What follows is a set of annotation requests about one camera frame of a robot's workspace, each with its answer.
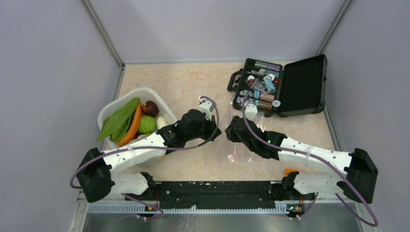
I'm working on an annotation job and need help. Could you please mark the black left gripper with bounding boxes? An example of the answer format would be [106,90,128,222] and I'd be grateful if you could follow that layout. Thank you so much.
[186,113,222,142]

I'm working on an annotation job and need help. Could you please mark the clear zip top bag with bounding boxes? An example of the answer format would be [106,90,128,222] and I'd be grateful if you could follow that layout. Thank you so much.
[215,101,263,164]

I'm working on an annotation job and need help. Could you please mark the dark purple round fruit toy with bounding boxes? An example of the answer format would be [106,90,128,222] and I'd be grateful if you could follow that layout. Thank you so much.
[142,101,160,117]

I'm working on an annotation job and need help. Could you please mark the white plastic basket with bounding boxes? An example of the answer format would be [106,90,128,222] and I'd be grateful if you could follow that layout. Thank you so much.
[96,87,177,149]

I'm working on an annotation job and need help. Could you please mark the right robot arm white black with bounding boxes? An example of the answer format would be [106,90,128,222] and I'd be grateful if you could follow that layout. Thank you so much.
[225,116,379,203]

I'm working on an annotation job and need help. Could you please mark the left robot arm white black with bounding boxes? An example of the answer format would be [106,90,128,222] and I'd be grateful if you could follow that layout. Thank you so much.
[70,109,221,203]

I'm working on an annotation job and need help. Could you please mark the orange object behind right arm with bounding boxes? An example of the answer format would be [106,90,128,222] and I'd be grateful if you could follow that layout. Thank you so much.
[284,169,298,176]

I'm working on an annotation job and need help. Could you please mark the white radish toy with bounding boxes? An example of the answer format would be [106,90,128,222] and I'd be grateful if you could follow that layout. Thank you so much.
[156,116,169,130]

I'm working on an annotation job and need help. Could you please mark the green cabbage toy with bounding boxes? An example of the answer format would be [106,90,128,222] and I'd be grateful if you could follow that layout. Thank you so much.
[137,115,157,134]

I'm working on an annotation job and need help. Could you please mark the orange carrot toy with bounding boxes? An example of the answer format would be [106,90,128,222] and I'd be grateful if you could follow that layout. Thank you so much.
[118,103,142,146]

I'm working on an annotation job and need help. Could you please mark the black poker chip case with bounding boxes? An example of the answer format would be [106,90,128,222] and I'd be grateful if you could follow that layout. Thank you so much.
[227,54,327,117]

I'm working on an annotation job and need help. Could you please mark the green leafy vegetable toy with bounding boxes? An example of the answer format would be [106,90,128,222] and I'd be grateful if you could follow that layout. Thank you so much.
[96,97,140,143]

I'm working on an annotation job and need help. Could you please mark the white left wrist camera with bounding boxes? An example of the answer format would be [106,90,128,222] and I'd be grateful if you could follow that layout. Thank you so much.
[198,97,214,121]

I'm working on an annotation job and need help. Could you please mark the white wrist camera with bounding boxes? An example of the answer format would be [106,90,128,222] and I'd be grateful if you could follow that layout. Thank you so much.
[244,103,258,121]
[198,97,214,121]

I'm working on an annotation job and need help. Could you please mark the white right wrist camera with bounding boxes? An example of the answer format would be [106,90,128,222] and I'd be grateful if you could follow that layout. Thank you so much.
[244,103,258,121]

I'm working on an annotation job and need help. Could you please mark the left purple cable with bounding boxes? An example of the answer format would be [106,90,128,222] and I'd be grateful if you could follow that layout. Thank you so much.
[69,95,220,189]

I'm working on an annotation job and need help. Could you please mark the purple cable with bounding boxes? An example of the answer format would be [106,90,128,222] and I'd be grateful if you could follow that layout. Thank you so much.
[69,95,220,189]
[241,96,379,228]

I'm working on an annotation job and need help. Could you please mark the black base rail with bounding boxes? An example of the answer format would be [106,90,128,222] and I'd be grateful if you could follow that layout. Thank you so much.
[125,173,315,210]

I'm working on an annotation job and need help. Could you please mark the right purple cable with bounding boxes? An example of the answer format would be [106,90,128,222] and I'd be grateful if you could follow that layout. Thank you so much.
[241,96,379,228]

